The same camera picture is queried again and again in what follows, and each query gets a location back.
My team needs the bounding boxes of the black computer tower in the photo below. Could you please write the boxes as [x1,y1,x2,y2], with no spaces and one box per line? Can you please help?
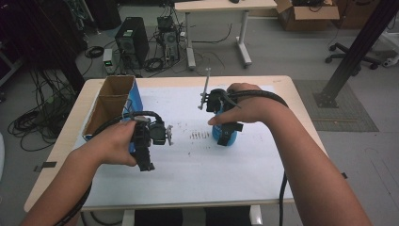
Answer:
[114,16,151,71]

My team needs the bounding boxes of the open brown cardboard box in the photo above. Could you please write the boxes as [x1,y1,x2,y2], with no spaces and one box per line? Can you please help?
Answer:
[275,0,341,32]

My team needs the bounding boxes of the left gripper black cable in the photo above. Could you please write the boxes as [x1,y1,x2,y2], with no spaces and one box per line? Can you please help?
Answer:
[53,110,165,226]

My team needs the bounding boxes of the person's left hand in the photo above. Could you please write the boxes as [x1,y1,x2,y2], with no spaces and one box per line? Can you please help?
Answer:
[71,120,139,172]

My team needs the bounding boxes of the coiled black cable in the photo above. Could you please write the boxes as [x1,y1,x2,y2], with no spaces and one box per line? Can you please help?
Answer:
[84,45,105,59]
[143,56,165,73]

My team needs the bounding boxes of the black tape strip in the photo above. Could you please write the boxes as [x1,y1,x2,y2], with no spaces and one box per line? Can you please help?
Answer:
[33,161,58,173]

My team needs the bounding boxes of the person's right hand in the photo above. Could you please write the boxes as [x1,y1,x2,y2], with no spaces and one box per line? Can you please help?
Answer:
[207,82,285,127]

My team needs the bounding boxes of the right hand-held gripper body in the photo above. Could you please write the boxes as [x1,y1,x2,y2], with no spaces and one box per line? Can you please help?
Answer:
[197,67,242,115]

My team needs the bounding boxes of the white power unit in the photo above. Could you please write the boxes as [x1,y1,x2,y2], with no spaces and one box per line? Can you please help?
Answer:
[103,47,115,74]

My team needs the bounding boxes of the dark curtain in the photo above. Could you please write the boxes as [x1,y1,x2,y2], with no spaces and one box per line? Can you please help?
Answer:
[0,0,88,92]

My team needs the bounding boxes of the person's left leg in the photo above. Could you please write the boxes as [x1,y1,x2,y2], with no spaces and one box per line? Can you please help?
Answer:
[135,207,184,226]

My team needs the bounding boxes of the black office chair base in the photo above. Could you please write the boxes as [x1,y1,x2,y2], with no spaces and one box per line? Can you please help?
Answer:
[325,41,382,76]

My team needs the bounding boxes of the blue plastic cup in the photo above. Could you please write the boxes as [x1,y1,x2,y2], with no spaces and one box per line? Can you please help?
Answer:
[211,105,238,147]

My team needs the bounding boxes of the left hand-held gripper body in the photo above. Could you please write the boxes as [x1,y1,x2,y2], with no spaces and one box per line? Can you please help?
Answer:
[131,116,174,155]

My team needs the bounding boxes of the grey floor mat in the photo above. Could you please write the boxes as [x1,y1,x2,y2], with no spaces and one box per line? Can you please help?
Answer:
[293,79,380,133]

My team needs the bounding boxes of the white paper sheet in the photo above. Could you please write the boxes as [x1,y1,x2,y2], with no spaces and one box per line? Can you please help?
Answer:
[73,85,295,208]

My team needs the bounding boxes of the white plastic object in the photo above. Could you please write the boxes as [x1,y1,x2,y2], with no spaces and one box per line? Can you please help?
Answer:
[380,31,399,69]

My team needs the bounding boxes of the black metal post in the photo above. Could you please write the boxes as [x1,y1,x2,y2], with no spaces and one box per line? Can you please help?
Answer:
[313,0,399,109]

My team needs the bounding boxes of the person's leg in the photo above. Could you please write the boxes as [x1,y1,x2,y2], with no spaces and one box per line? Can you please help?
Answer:
[135,207,184,226]
[204,205,252,226]

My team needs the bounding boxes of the white desk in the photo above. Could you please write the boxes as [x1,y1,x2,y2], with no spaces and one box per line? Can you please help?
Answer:
[174,0,279,71]

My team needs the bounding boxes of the open grey computer case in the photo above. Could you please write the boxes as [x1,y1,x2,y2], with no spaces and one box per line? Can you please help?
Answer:
[160,29,182,64]

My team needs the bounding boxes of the small black device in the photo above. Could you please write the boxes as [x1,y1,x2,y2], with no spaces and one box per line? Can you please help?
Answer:
[156,15,174,32]

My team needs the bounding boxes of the brown cabinet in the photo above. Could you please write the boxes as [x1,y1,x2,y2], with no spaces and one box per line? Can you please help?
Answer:
[332,0,382,30]

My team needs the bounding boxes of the tangle of black cables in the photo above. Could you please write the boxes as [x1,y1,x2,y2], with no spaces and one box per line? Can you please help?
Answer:
[7,67,78,153]

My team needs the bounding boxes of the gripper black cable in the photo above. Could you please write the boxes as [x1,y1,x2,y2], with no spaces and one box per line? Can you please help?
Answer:
[53,110,165,226]
[227,89,290,226]

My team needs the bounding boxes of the loose black cable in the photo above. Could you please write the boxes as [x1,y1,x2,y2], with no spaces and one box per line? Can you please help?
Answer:
[191,23,233,44]

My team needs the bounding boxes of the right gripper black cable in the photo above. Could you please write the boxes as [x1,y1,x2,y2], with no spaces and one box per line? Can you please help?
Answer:
[227,89,290,226]

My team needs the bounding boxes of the person's right leg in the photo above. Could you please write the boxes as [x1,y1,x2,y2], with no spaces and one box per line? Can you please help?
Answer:
[204,205,252,226]

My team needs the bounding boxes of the blue cardboard box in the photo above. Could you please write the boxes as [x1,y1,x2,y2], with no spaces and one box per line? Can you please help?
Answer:
[82,74,144,142]

